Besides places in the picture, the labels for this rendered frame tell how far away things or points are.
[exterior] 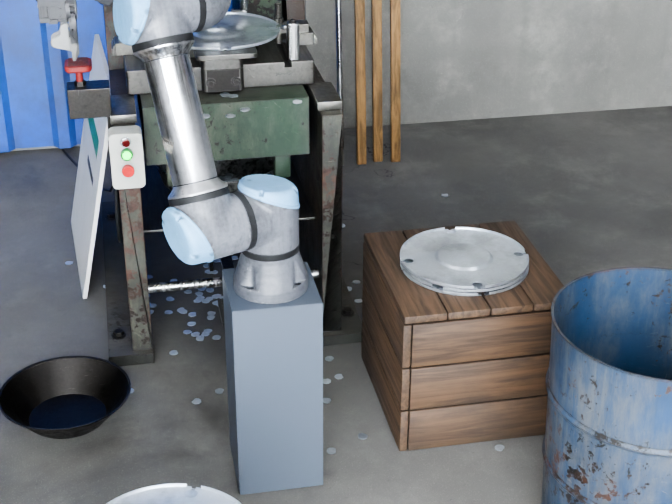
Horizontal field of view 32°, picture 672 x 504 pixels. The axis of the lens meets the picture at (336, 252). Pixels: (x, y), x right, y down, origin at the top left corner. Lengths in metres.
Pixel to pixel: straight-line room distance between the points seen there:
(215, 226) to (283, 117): 0.68
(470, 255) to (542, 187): 1.31
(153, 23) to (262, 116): 0.69
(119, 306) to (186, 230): 1.04
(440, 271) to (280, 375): 0.46
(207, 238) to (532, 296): 0.77
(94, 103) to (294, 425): 0.87
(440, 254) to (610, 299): 0.42
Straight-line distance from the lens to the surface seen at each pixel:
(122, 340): 3.06
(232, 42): 2.79
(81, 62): 2.77
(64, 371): 2.95
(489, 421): 2.71
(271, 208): 2.26
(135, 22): 2.20
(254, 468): 2.54
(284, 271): 2.33
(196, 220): 2.21
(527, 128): 4.47
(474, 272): 2.64
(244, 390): 2.42
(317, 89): 2.90
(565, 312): 2.42
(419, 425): 2.66
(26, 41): 4.18
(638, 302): 2.53
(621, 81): 4.69
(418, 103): 4.44
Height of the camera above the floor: 1.62
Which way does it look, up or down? 28 degrees down
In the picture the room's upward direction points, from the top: straight up
